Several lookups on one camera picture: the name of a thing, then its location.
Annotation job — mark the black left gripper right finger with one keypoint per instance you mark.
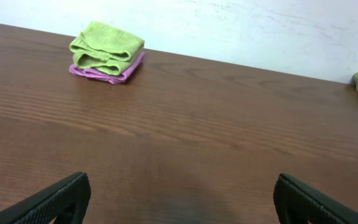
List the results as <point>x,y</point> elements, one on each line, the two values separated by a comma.
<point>298,203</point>

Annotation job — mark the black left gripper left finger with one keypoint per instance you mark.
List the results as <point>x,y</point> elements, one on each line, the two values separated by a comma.
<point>65,201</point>

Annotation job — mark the folded pink cloth under green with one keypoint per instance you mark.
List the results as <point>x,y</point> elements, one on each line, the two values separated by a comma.
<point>94,74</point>

